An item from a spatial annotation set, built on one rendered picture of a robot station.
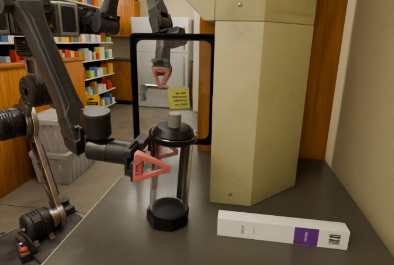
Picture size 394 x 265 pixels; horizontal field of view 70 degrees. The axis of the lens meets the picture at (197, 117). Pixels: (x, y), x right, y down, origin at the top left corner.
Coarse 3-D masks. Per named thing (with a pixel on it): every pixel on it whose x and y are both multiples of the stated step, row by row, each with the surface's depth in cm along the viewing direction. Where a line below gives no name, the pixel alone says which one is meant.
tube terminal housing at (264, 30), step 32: (224, 0) 63; (256, 0) 62; (288, 0) 66; (224, 32) 65; (256, 32) 64; (288, 32) 69; (224, 64) 67; (256, 64) 66; (288, 64) 72; (224, 96) 69; (256, 96) 68; (288, 96) 75; (224, 128) 71; (256, 128) 70; (288, 128) 78; (224, 160) 73; (256, 160) 73; (288, 160) 82; (224, 192) 76; (256, 192) 76
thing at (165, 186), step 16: (192, 128) 65; (160, 144) 58; (192, 144) 60; (160, 160) 60; (176, 160) 60; (160, 176) 61; (176, 176) 61; (160, 192) 62; (176, 192) 62; (160, 208) 63; (176, 208) 64
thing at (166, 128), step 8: (176, 112) 62; (168, 120) 61; (176, 120) 60; (160, 128) 60; (168, 128) 60; (176, 128) 60; (184, 128) 61; (160, 136) 59; (168, 136) 58; (176, 136) 58; (184, 136) 59
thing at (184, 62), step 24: (144, 48) 97; (168, 48) 97; (192, 48) 96; (144, 72) 99; (168, 72) 99; (192, 72) 98; (168, 96) 101; (192, 96) 101; (144, 120) 104; (192, 120) 103
